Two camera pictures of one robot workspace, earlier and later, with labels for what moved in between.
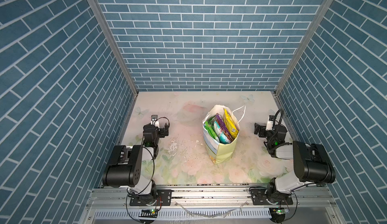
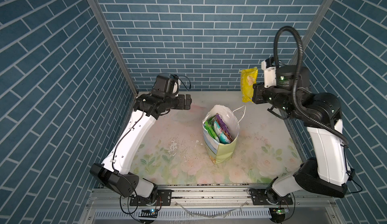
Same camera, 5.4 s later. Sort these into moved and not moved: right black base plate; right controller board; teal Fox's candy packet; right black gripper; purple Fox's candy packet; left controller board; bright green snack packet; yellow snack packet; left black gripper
Moved: right black gripper; yellow snack packet; left black gripper
Not moved: left controller board; teal Fox's candy packet; bright green snack packet; right black base plate; right controller board; purple Fox's candy packet
